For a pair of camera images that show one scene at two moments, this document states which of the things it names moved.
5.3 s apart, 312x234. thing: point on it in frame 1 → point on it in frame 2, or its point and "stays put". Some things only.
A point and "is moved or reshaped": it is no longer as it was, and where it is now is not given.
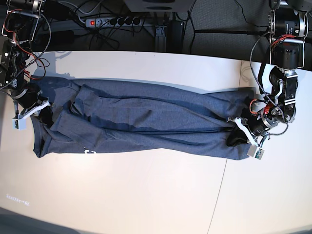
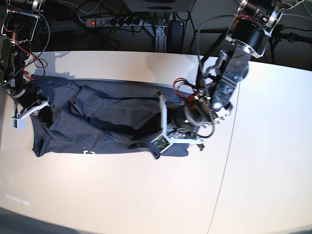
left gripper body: x=29 y=97 stays put
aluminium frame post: x=160 y=39 stays put
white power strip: x=131 y=21 stays put
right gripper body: x=254 y=125 → x=179 y=122
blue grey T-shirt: x=110 y=117 is moved or reshaped
